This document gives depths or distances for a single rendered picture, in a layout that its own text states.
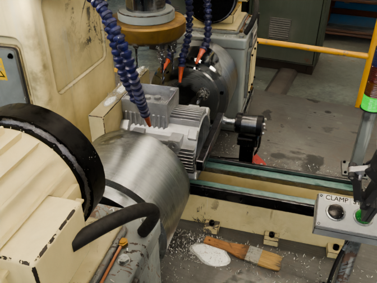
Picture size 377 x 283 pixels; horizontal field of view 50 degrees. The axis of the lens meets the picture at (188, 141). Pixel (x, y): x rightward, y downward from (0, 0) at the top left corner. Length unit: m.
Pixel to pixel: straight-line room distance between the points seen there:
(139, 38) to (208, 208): 0.48
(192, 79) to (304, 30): 2.89
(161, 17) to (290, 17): 3.18
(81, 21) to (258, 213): 0.66
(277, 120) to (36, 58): 1.01
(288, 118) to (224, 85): 0.52
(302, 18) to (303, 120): 2.43
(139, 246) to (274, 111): 1.20
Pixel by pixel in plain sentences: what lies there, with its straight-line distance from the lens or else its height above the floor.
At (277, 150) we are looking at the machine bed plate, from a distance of 1.46.
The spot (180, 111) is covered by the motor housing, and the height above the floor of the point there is 1.11.
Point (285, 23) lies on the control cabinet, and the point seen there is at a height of 0.48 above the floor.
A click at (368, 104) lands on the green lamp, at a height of 1.05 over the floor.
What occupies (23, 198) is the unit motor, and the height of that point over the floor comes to 1.32.
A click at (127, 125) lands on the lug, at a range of 1.03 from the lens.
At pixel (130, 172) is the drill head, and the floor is 1.16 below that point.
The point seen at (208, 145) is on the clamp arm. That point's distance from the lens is 1.03.
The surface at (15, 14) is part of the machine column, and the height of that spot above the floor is 1.37.
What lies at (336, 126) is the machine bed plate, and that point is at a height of 0.80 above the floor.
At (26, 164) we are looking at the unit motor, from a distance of 0.47.
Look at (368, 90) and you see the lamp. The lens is 1.28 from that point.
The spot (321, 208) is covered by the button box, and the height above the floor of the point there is 1.07.
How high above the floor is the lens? 1.60
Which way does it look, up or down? 33 degrees down
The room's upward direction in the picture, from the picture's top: straight up
